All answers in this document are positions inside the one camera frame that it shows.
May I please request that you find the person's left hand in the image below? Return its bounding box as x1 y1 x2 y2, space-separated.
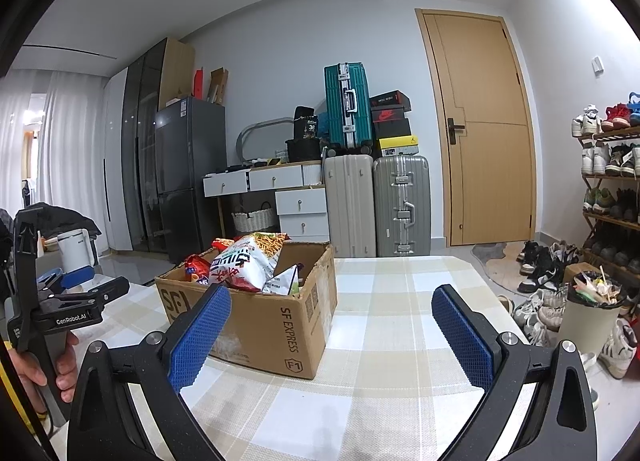
8 330 82 405

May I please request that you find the wooden shoe rack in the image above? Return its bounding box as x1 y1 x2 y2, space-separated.
577 126 639 288

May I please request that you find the large fried noodle snack bag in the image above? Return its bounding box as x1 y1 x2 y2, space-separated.
209 231 288 292

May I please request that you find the white orange noodle snack bag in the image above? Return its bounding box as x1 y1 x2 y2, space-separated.
262 264 299 296

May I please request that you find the wooden door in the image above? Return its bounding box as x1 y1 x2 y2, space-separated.
416 10 537 245

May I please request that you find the small red snack packet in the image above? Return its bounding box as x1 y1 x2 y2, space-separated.
212 238 234 253

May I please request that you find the teal hard suitcase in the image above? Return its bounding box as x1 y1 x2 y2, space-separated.
324 62 374 155

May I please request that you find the silver aluminium suitcase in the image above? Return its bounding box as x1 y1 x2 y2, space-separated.
373 155 432 257

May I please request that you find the white drawer desk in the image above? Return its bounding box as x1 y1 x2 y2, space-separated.
203 161 330 242

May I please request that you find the beige hard suitcase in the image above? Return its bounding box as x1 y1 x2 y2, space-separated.
323 155 376 259

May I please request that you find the checked tablecloth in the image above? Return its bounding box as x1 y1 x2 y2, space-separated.
49 255 539 461

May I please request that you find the black refrigerator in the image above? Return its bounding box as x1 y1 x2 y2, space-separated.
155 97 227 264

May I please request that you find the red chips snack bag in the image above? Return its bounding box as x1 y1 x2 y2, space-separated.
183 254 210 285

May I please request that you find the white electric kettle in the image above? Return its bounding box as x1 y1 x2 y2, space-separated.
56 228 96 273

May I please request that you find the woven laundry basket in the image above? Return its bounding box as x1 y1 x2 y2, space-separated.
231 201 279 235

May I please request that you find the white trash bin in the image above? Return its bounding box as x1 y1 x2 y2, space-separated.
558 270 627 355

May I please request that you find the SF cardboard box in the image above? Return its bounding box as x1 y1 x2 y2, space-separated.
154 240 339 382

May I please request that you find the stack of shoe boxes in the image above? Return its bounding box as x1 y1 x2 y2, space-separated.
369 90 419 157

